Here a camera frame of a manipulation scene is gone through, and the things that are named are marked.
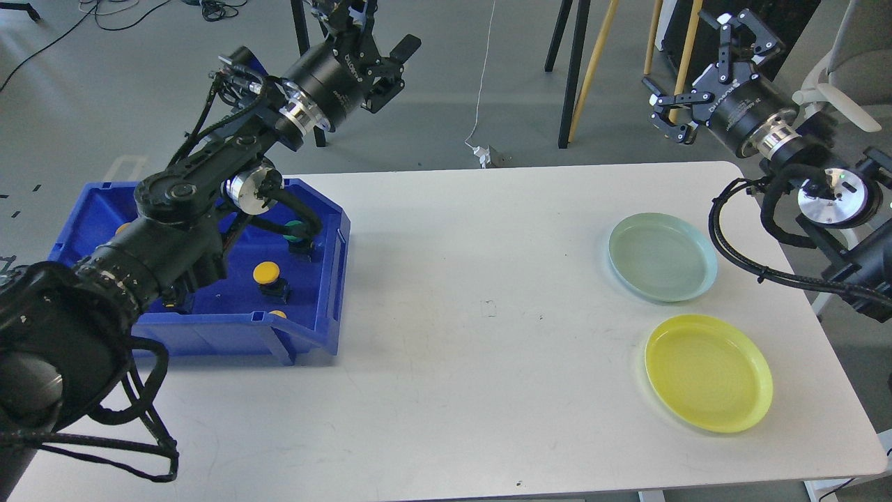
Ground blue plastic bin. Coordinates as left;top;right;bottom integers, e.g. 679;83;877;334
49;180;350;365

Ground wooden leg left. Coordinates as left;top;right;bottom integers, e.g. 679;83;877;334
567;1;620;143

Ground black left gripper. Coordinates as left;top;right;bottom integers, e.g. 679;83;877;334
282;1;422;135

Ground white power plug cable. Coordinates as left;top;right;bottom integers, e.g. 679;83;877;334
464;0;497;169

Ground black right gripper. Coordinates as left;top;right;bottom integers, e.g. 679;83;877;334
642;8;801;160

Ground wooden leg right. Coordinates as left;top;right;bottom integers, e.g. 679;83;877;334
643;1;704;96

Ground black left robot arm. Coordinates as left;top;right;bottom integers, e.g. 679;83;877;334
2;1;422;499

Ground yellow plate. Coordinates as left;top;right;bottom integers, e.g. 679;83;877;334
643;314;774;434

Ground light green plate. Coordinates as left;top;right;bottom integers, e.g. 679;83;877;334
606;212;718;304

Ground white office chair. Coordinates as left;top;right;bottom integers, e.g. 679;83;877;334
792;1;891;133

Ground yellow push button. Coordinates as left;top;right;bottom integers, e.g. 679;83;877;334
252;261;291;304

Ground black floor cables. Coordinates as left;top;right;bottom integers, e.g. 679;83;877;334
0;0;249;93

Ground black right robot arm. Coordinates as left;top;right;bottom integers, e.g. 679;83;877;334
643;9;891;322

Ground black stand legs right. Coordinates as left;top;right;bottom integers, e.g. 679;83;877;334
544;1;592;149

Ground wooden leg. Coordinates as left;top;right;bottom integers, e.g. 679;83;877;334
567;1;620;143
643;1;704;96

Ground green push button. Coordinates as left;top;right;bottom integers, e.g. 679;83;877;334
282;220;314;261

